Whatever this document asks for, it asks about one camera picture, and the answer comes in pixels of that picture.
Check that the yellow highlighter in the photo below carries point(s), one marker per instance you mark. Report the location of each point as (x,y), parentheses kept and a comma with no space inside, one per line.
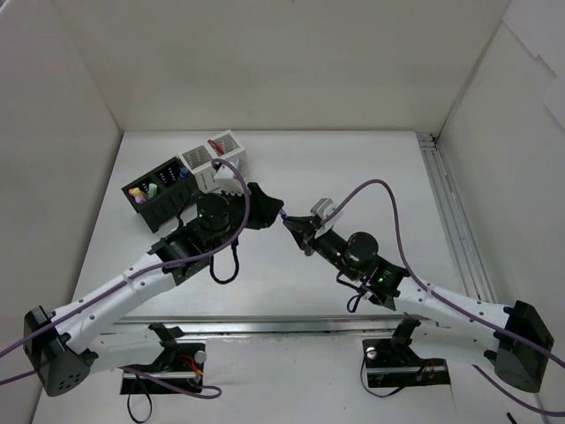
(135,192)

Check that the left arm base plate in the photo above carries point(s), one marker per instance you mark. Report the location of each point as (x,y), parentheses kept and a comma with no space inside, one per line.
(184,371)

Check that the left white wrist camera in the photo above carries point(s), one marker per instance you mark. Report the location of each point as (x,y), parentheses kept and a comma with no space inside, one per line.
(227,182)

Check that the aluminium side rail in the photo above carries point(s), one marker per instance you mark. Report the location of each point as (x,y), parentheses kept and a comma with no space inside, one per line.
(463,249)

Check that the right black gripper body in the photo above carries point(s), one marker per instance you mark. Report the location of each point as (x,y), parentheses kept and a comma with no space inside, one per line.
(309,238)

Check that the aluminium front rail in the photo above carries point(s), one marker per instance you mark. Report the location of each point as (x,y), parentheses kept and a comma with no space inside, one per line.
(247,326)

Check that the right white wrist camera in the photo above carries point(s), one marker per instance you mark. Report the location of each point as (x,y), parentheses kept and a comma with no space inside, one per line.
(328,213)

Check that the green highlighter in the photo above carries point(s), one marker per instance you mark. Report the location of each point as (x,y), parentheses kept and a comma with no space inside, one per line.
(152,190)

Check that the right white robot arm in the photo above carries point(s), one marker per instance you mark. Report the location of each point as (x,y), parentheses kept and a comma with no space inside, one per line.
(514,340)

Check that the white slotted container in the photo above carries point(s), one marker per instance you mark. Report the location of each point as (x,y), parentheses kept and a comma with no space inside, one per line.
(198,159)

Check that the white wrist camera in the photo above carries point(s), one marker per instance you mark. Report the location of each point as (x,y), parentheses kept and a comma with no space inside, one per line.
(328,213)
(227,182)

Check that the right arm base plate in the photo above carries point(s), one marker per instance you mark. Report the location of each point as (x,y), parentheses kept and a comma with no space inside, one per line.
(386,372)

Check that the red pen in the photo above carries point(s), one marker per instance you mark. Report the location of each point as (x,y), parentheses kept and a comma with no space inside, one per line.
(216,147)

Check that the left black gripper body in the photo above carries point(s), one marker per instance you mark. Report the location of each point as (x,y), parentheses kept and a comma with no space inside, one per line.
(246,210)

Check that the black slotted container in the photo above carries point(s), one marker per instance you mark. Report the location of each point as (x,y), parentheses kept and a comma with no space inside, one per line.
(174,194)

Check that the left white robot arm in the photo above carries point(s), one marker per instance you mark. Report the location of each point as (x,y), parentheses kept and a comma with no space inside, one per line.
(66,345)

